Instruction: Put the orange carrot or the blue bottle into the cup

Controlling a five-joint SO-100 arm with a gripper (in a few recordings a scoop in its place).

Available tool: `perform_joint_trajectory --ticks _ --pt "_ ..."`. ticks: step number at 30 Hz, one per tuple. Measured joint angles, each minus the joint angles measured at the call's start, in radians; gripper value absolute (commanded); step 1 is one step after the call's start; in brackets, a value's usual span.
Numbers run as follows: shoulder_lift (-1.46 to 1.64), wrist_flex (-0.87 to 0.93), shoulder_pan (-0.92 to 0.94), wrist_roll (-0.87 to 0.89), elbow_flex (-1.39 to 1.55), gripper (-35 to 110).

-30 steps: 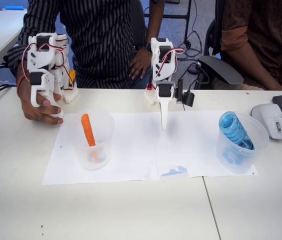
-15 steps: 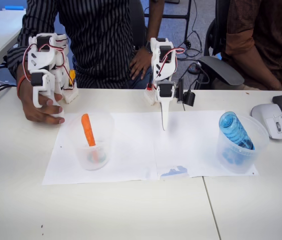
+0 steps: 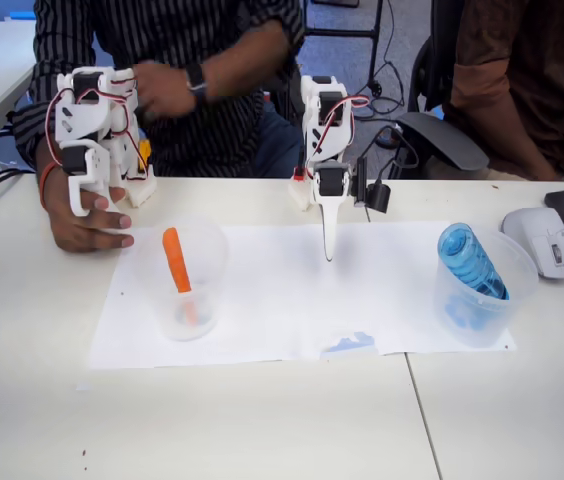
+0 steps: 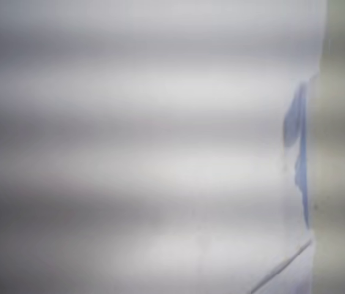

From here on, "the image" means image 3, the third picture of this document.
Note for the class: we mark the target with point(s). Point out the orange carrot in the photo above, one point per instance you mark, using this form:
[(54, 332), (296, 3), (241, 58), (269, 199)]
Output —
[(176, 260)]

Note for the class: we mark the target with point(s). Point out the white leader robot arm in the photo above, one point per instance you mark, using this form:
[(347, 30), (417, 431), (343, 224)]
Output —
[(84, 120)]

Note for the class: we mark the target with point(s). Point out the white follower robot arm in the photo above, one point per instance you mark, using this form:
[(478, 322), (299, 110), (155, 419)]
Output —
[(329, 110)]

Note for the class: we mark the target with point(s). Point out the striped-shirt person right forearm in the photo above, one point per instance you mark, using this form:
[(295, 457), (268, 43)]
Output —
[(48, 155)]

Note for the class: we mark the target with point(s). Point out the striped-shirt person left forearm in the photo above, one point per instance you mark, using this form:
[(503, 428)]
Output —
[(232, 65)]

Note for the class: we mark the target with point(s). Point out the blue plastic bottle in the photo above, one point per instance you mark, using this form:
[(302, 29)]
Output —
[(467, 260)]

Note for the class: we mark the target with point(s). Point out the striped-shirt person left hand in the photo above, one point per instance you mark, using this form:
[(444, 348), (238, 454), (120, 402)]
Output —
[(167, 90)]

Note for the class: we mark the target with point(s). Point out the striped-shirt person right hand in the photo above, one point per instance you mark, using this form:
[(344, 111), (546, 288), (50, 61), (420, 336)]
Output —
[(87, 235)]

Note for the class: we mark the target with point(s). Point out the white paper sheet blue stain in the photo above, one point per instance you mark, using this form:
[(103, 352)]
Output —
[(392, 280)]

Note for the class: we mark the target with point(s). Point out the black office chair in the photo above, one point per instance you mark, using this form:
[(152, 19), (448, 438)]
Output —
[(442, 140)]

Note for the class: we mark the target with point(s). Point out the tall clear plastic cup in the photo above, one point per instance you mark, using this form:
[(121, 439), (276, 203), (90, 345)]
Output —
[(212, 280)]

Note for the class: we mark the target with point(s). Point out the striped-shirt person body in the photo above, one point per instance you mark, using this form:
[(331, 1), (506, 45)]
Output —
[(202, 140)]

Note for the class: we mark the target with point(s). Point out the black wheeled metal stand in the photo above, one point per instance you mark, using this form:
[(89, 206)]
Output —
[(376, 50)]

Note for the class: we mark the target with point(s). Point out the striped-shirt person wristwatch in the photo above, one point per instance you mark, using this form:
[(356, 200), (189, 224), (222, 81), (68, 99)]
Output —
[(196, 80)]

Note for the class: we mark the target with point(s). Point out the yellow table clamp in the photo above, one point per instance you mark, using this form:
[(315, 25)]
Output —
[(145, 152)]

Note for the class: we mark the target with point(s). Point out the wide clear plastic cup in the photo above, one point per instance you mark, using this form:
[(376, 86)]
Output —
[(517, 300)]

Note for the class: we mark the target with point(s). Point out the white computer mouse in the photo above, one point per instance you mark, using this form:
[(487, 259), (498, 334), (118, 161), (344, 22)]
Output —
[(537, 235)]

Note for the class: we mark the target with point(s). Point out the plain white paper sheet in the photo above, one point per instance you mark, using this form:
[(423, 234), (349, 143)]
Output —
[(127, 325)]

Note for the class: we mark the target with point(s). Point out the brown-shirt person body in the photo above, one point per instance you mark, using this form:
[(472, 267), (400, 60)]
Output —
[(527, 60)]

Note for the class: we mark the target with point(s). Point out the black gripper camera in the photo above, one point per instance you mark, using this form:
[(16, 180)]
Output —
[(374, 197)]

